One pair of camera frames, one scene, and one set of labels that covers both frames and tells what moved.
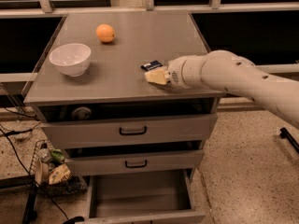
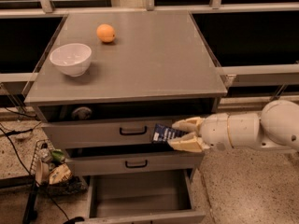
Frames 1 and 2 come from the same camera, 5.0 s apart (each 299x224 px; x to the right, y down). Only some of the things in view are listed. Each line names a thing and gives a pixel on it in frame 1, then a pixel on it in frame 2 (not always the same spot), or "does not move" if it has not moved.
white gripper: x=177 y=72 to x=215 y=131
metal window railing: x=44 y=6 does not move
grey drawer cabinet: x=101 y=92 does not move
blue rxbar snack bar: x=150 y=65 to x=163 y=133
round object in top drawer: x=80 y=114 does not move
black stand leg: x=30 y=213 does not move
